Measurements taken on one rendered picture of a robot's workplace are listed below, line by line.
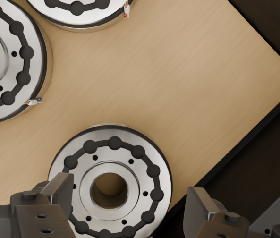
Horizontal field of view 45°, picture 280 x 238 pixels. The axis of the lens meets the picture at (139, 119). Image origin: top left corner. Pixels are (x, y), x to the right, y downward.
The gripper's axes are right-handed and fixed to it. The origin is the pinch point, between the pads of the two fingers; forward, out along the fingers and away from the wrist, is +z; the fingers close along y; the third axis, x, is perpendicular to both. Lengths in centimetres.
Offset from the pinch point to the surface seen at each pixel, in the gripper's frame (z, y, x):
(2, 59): 11.9, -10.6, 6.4
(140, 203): 12.6, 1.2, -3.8
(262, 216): 5.9, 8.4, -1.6
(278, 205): 5.9, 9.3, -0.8
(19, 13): 12.4, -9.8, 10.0
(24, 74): 12.8, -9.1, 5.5
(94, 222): 12.6, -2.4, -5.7
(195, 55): 15.9, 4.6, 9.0
